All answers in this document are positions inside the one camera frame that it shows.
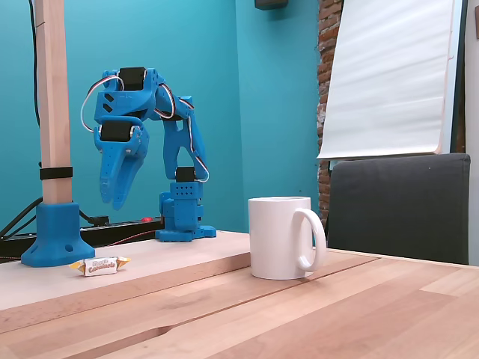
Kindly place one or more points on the pale wooden board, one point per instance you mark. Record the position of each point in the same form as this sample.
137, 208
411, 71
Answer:
168, 258

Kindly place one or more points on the white flipchart paper pad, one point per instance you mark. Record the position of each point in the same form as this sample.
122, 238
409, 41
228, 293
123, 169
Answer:
385, 75

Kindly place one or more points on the caramel sweet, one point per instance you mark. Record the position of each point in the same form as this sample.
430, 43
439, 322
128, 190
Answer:
99, 266

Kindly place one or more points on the brown object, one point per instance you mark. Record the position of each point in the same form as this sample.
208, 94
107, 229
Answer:
477, 22

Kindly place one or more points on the black plug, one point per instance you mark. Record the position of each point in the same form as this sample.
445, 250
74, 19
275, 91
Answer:
98, 220

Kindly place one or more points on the black power strip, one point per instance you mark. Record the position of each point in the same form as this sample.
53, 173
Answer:
123, 229

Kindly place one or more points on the blue printed post base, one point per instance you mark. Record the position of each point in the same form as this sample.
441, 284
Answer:
56, 239

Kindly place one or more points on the dark grey chair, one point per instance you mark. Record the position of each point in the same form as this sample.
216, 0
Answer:
396, 205

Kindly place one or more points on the wooden post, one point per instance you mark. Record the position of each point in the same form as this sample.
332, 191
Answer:
52, 93

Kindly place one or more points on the white ceramic mug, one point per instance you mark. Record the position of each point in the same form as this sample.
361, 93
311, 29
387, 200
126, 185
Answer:
273, 239

